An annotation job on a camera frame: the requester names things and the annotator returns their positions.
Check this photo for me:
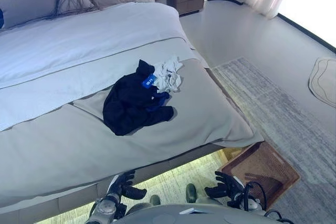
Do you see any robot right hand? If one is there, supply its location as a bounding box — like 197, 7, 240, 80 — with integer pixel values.
204, 170, 245, 208

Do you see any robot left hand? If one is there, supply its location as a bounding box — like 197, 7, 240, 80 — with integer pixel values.
107, 169, 148, 200

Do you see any brown woven basket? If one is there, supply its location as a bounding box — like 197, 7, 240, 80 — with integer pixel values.
221, 141, 301, 211

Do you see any large bed with grey bedding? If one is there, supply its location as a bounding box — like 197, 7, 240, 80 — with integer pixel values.
0, 0, 265, 216

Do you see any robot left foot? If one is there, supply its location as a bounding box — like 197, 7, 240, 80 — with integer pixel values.
149, 194, 161, 207

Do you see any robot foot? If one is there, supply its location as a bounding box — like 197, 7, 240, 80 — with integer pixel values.
185, 183, 197, 204
149, 194, 161, 207

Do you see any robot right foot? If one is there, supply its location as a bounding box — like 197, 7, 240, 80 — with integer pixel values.
185, 183, 197, 204

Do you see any robot grey torso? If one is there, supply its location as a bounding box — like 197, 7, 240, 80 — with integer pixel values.
115, 197, 289, 224

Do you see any black garment with blue label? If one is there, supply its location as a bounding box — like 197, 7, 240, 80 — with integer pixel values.
102, 59, 174, 137

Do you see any grey striped area rug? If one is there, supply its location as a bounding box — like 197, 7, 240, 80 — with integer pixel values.
209, 56, 336, 224

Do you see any white crumpled garment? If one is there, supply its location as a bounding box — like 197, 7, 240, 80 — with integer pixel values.
153, 55, 184, 94

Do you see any beige irregular floor mat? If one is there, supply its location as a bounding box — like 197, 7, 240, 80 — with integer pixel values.
307, 56, 336, 101

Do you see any grey plain pillow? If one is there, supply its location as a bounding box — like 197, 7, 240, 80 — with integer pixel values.
0, 0, 61, 30

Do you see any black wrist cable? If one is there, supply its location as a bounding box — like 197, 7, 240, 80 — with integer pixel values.
243, 181, 267, 213

